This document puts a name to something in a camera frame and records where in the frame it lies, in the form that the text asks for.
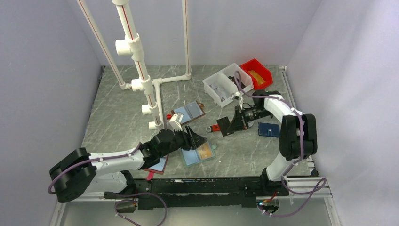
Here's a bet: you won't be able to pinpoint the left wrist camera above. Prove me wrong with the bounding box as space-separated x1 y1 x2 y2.
167 113 184 131

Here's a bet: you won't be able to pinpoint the black VIP credit card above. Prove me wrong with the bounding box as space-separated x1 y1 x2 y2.
216 116 234 137

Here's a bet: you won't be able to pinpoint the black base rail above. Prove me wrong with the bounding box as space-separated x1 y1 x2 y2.
104 175 288 210

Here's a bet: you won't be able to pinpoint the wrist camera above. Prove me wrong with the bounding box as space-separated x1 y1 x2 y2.
167 113 184 131
232 91 243 109

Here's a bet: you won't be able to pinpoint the red card holder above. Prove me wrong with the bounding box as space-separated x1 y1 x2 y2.
144 155 168 175

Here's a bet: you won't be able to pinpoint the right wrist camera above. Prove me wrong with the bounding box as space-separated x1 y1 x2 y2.
232 91 243 109

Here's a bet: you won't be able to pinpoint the red plastic bin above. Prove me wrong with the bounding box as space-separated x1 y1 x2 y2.
240 58 273 90

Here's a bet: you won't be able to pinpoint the grey parts in bin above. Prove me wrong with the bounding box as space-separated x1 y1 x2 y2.
209 83 230 102

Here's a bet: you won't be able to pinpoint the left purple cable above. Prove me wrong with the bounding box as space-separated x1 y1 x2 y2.
48 142 168 225

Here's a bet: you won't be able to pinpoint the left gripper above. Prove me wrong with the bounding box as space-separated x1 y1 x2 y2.
159 125 207 158

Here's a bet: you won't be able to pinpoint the red handled adjustable wrench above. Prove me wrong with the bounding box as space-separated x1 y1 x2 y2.
206 124 220 132

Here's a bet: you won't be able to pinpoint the white divided bin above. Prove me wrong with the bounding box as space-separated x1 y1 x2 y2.
202 63 254 108

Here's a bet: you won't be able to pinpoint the purple cable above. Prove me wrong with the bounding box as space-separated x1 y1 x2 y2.
48 142 168 225
233 71 327 218

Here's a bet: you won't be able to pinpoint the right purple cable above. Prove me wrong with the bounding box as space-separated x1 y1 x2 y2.
233 71 327 218

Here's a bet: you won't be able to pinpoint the orange credit card in holder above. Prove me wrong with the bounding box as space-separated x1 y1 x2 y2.
197 143 214 161

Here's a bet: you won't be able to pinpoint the brown card holder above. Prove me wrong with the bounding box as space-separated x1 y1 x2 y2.
171 101 205 125

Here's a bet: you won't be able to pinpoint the white pvc pipe frame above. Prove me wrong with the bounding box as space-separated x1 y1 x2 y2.
77 0 192 130

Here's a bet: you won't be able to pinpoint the black part in bin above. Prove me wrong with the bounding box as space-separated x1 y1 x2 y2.
228 76 246 89

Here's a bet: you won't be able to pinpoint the navy blue card holder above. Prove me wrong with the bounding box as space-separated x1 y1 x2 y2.
258 122 280 138

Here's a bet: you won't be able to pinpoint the yellow item in red bin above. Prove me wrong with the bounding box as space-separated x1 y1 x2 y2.
249 70 265 86

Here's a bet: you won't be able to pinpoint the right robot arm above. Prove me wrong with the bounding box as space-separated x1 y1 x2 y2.
217 90 318 195

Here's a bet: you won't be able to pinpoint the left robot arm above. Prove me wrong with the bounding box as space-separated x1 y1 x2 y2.
48 126 207 203

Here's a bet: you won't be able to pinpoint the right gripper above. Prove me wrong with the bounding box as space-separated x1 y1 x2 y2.
226 105 271 133

